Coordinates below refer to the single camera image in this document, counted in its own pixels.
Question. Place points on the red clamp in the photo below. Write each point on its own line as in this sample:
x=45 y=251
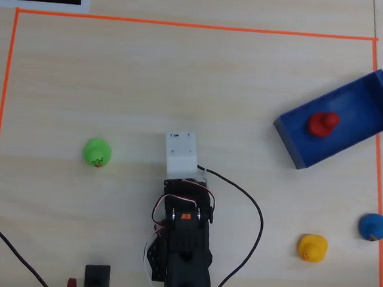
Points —
x=71 y=286

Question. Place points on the blue plastic box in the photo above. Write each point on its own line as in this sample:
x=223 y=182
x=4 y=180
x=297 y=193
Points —
x=361 y=106

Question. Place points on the green rubber duck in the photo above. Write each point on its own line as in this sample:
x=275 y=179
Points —
x=95 y=151

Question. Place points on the black camera stand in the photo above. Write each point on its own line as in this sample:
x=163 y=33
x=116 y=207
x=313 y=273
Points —
x=97 y=275

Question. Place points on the blue rubber duck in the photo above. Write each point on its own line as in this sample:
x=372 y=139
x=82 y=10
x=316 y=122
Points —
x=373 y=225

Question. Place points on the white camera box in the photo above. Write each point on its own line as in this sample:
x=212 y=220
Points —
x=181 y=152

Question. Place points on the red rubber duck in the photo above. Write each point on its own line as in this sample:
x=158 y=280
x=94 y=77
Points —
x=319 y=126

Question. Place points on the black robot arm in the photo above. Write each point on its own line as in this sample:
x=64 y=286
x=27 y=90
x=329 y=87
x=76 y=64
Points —
x=187 y=248

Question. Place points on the yellow rubber duck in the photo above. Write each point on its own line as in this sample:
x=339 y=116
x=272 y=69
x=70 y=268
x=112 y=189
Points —
x=312 y=247

